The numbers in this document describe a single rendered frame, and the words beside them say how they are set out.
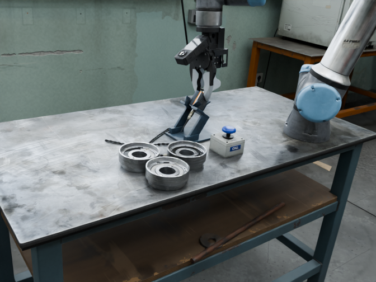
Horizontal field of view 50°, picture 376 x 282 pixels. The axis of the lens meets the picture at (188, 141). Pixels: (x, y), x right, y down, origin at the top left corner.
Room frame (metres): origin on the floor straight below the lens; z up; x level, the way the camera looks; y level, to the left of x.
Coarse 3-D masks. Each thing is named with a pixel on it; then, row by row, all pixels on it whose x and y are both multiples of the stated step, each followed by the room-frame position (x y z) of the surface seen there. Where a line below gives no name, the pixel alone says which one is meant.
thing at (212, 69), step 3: (210, 60) 1.16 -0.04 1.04; (210, 63) 1.15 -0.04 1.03; (213, 63) 1.15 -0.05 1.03; (210, 66) 1.15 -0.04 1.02; (213, 66) 1.15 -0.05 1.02; (207, 69) 1.16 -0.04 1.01; (210, 69) 1.15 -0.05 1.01; (213, 69) 1.14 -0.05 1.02; (216, 69) 1.15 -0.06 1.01; (210, 72) 1.15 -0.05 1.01; (213, 72) 1.14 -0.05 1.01; (210, 75) 1.14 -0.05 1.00; (213, 75) 1.14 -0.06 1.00; (210, 78) 1.14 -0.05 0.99; (213, 78) 1.14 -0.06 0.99; (210, 81) 1.14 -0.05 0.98; (213, 81) 1.15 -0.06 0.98; (210, 84) 1.14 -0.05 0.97
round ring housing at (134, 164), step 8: (128, 144) 0.97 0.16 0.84; (136, 144) 0.98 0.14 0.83; (144, 144) 0.98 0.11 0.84; (152, 144) 0.98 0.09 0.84; (120, 152) 0.91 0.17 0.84; (136, 152) 0.95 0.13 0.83; (144, 152) 0.95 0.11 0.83; (120, 160) 0.90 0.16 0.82; (128, 160) 0.89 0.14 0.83; (136, 160) 0.88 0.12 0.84; (144, 160) 0.89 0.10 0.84; (128, 168) 0.89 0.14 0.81; (136, 168) 0.88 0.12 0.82; (144, 168) 0.89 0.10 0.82
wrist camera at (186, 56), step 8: (192, 40) 1.19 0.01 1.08; (200, 40) 1.17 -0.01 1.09; (208, 40) 1.17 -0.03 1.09; (184, 48) 1.16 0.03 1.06; (192, 48) 1.14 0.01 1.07; (200, 48) 1.15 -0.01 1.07; (176, 56) 1.13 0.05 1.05; (184, 56) 1.12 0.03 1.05; (192, 56) 1.13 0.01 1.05; (184, 64) 1.12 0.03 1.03
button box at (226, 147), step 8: (216, 136) 1.06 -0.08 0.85; (224, 136) 1.06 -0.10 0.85; (232, 136) 1.07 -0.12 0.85; (216, 144) 1.05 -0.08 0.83; (224, 144) 1.02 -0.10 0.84; (232, 144) 1.03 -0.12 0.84; (240, 144) 1.05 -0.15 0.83; (216, 152) 1.05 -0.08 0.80; (224, 152) 1.02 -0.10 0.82; (232, 152) 1.03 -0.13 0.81; (240, 152) 1.05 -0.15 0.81
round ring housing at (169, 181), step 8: (152, 160) 0.89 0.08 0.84; (160, 160) 0.91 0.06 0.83; (168, 160) 0.91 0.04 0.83; (176, 160) 0.91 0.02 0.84; (160, 168) 0.87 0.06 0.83; (168, 168) 0.88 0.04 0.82; (176, 168) 0.88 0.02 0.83; (184, 168) 0.88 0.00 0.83; (152, 176) 0.82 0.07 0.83; (160, 176) 0.81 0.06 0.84; (168, 176) 0.81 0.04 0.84; (176, 176) 0.82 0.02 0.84; (184, 176) 0.83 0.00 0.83; (152, 184) 0.83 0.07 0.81; (160, 184) 0.81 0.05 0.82; (168, 184) 0.81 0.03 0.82; (176, 184) 0.82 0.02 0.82; (184, 184) 0.85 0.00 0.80
